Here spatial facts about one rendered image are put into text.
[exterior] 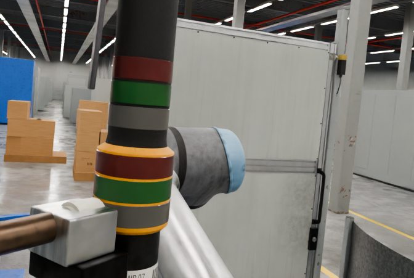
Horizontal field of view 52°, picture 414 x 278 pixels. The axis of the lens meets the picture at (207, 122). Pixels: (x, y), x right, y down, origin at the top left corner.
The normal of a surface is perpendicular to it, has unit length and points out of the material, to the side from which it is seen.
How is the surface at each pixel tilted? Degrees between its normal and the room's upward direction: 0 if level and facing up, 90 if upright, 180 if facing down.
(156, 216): 90
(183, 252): 41
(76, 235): 90
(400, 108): 90
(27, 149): 90
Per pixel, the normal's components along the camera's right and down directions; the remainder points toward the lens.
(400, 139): -0.94, -0.07
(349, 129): 0.33, 0.08
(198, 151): 0.51, -0.34
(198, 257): 0.07, -0.84
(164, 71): 0.79, 0.11
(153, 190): 0.61, 0.10
